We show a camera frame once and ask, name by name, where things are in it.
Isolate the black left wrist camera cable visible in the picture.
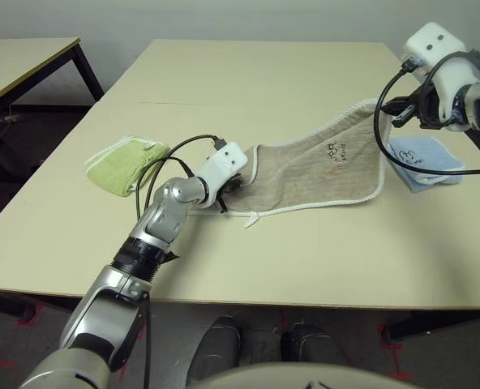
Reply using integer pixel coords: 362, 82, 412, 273
135, 135, 229, 389

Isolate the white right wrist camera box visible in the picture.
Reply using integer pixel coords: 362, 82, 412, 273
401, 22, 480, 133

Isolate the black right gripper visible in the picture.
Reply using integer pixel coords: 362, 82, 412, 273
384, 91, 448, 129

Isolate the folded green towel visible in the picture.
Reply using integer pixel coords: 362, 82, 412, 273
84, 135, 171, 199

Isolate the dark robot right foot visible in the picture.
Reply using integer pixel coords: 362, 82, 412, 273
280, 322, 346, 365

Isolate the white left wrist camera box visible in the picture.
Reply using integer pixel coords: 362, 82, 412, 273
193, 140, 248, 206

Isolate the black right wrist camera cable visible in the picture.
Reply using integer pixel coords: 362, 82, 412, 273
372, 50, 480, 176

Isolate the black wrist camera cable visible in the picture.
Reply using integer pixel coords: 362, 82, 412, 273
372, 50, 480, 176
135, 135, 229, 389

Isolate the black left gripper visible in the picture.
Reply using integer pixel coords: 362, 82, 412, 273
215, 172, 246, 215

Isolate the dark robot left foot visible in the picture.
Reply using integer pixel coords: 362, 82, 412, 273
186, 315, 243, 380

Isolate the side table with black frame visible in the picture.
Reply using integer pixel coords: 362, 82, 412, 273
0, 37, 105, 183

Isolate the folded blue towel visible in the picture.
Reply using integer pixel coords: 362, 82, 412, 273
385, 135, 467, 194

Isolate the beige towel with white trim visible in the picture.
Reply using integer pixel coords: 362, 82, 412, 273
219, 98, 395, 229

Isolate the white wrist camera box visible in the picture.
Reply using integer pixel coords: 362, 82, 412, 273
193, 140, 248, 206
401, 22, 480, 133

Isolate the dark robot foot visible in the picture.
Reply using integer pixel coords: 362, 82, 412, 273
280, 322, 346, 365
186, 315, 243, 380

